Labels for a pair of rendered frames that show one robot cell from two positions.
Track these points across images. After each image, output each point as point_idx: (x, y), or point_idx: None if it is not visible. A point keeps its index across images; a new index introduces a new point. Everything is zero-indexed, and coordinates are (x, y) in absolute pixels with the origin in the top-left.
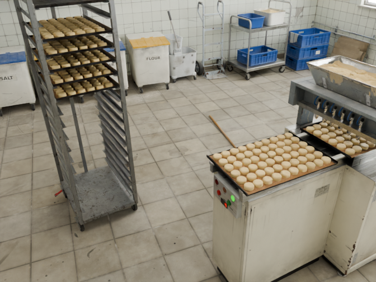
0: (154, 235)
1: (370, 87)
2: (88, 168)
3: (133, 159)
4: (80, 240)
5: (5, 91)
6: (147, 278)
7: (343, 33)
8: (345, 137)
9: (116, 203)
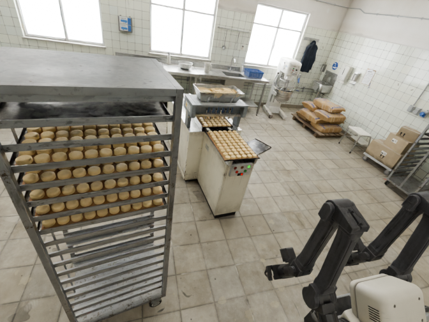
0: (180, 245)
1: (236, 94)
2: (39, 306)
3: None
4: (168, 305)
5: None
6: (216, 253)
7: None
8: (217, 121)
9: (150, 261)
